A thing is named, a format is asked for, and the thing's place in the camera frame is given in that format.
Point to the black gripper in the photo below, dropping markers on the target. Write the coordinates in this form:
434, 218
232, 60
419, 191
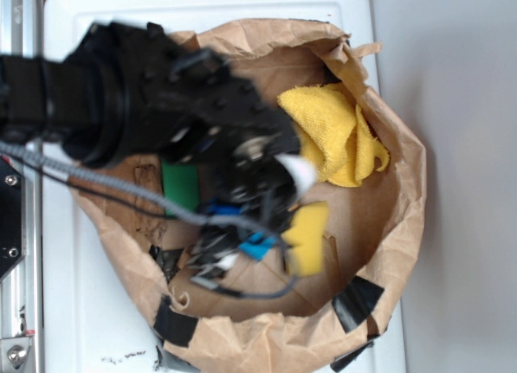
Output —
191, 108

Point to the white tipped gripper finger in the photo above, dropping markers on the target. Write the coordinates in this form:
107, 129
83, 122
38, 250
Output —
213, 255

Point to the blue rectangular block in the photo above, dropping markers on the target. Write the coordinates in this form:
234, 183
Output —
255, 247

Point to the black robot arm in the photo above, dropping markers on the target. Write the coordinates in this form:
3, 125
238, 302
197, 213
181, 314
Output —
127, 90

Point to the green rectangular block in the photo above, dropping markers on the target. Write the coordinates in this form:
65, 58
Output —
180, 184

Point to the yellow microfiber cloth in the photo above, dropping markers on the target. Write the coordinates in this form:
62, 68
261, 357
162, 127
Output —
334, 134

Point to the yellow sponge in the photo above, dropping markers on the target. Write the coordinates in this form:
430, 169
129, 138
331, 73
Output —
305, 238

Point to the brown paper bag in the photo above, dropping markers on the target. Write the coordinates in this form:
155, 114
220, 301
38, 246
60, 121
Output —
370, 245

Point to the white plastic bin lid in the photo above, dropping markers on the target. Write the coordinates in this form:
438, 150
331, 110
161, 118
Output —
90, 324

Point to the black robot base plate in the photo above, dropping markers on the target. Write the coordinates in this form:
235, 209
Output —
11, 217

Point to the aluminium frame rail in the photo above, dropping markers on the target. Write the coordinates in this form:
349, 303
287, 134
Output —
22, 320

